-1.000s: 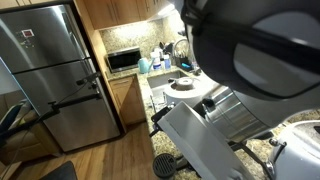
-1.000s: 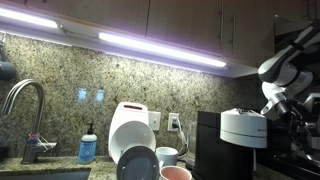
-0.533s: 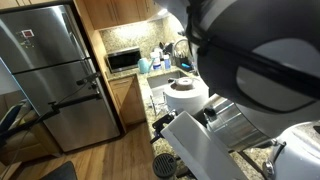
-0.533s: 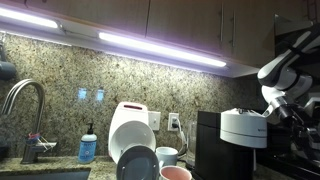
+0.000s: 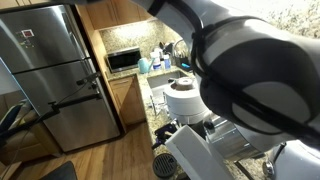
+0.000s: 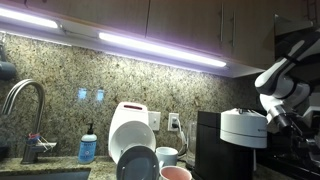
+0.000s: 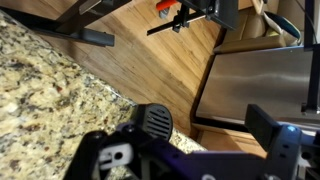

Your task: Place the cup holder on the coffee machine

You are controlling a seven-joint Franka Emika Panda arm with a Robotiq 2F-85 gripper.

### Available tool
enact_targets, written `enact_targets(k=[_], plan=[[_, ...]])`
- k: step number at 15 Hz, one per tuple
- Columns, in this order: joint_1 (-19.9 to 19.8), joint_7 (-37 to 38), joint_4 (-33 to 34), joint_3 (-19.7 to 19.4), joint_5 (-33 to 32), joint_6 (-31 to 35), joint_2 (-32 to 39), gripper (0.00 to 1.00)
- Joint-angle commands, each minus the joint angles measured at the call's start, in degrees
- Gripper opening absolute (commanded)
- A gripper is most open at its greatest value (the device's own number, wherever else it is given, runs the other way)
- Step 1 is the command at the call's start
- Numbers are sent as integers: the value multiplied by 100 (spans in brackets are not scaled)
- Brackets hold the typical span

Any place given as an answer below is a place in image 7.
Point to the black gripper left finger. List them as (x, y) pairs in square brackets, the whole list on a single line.
[(100, 156)]

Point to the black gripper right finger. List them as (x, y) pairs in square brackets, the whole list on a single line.
[(283, 153)]

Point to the stainless steel refrigerator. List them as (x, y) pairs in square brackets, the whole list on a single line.
[(260, 83)]

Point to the black equipment box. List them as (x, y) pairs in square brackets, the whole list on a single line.
[(223, 13)]

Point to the orange clamp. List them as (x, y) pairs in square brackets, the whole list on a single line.
[(166, 4)]

